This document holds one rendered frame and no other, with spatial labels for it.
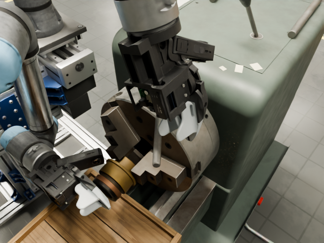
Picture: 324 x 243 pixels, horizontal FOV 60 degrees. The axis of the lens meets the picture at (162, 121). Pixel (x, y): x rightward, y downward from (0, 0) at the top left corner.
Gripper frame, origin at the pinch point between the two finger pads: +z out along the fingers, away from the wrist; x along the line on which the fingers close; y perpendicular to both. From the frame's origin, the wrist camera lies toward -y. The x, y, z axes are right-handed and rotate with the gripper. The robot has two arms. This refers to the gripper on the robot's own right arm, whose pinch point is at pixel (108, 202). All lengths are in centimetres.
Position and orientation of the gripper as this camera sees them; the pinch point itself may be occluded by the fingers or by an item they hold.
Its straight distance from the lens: 68.1
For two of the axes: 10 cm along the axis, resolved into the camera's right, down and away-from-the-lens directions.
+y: -6.1, 5.9, -5.3
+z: 7.9, 4.5, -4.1
